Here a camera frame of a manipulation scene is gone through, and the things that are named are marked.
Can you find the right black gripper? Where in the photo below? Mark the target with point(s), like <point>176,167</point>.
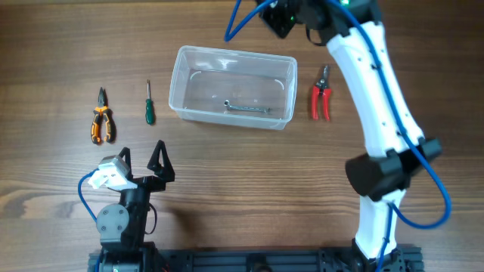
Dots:
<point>269,17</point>

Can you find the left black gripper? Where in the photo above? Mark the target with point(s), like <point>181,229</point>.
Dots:
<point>163,174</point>

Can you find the orange black pliers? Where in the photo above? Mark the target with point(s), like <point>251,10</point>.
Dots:
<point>102,115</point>

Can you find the red handled wire cutters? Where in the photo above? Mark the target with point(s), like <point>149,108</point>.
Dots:
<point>320,96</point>

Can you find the silver L socket wrench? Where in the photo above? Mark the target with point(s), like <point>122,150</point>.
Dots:
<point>230,107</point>

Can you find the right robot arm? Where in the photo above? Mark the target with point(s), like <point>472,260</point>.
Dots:
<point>396,147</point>

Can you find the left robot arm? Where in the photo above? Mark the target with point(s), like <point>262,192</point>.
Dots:
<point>122,226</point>

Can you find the clear plastic container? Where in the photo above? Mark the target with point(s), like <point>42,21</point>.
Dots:
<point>203,78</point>

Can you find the green handled screwdriver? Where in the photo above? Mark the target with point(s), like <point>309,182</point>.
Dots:
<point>149,113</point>

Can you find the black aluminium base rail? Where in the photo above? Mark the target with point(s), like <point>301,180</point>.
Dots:
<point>257,260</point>

